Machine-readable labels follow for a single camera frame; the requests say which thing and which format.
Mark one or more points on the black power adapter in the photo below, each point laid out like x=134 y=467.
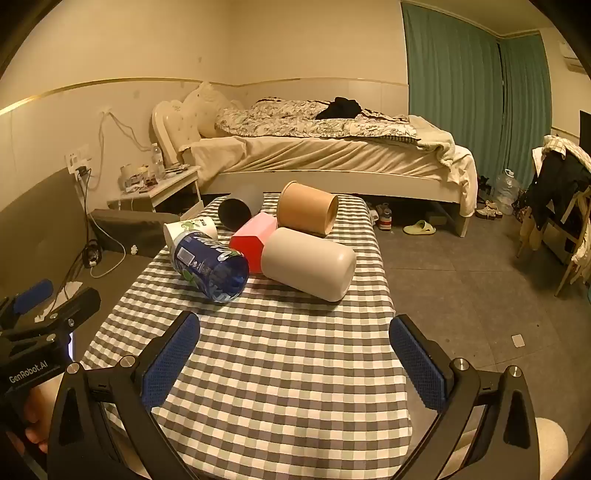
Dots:
x=92 y=254

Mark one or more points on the person's left hand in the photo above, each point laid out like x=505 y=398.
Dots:
x=40 y=415

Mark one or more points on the beige blanket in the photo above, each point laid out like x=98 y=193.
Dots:
x=443 y=147

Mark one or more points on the wide green curtain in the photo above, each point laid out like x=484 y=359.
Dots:
x=450 y=92

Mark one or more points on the white nightstand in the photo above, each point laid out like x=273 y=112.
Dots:
x=161 y=189

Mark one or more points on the white crumpled tissue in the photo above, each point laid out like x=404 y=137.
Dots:
x=73 y=290

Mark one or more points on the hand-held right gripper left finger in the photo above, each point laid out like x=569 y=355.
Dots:
x=170 y=362

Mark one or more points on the white plaid cloth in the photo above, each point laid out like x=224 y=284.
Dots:
x=558 y=145

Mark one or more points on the white mug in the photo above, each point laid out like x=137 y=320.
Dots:
x=127 y=173

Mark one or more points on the white paper scrap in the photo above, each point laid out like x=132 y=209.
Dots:
x=519 y=340

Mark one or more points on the wooden chair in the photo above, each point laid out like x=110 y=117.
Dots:
x=570 y=240

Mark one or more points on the grey white checkered tablecloth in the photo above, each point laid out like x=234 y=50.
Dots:
x=286 y=355

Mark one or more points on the black garment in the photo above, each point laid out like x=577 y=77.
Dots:
x=339 y=108

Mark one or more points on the green slipper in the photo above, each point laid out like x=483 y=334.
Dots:
x=419 y=228

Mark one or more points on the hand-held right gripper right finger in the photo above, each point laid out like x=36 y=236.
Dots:
x=421 y=367

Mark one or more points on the white bed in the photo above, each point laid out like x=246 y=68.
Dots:
x=323 y=177

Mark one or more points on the grey sneakers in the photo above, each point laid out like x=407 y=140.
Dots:
x=384 y=217

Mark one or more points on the white paper cup green print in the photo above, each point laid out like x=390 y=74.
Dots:
x=203 y=226

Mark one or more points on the white air conditioner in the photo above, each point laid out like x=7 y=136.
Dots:
x=572 y=55

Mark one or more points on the floral quilt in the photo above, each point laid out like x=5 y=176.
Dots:
x=286 y=117

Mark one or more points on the blue transparent plastic cup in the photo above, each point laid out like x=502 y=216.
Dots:
x=207 y=267

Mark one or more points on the brown cardboard cup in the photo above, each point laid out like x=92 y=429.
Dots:
x=300 y=207

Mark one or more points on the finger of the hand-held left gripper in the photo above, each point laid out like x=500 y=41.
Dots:
x=33 y=295
x=76 y=302

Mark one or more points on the narrow green curtain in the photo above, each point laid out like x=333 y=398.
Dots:
x=526 y=115

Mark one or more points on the clear plastic bottle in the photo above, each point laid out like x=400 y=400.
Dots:
x=157 y=161

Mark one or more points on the dark screen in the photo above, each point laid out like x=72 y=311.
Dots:
x=586 y=131

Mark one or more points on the dark jacket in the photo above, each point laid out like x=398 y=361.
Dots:
x=558 y=184

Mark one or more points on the pink square cup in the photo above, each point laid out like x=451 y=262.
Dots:
x=254 y=230

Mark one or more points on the large white cup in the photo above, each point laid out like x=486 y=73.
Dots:
x=304 y=263

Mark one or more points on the beige sandals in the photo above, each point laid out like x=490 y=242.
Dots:
x=488 y=212

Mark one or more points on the white wall socket panel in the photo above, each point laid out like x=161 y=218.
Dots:
x=76 y=157

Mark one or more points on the dark grey cup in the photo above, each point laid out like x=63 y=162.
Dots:
x=244 y=196

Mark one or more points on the cream pillow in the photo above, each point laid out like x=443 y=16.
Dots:
x=207 y=101

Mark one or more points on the large clear water jug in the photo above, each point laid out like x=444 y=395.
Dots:
x=506 y=191

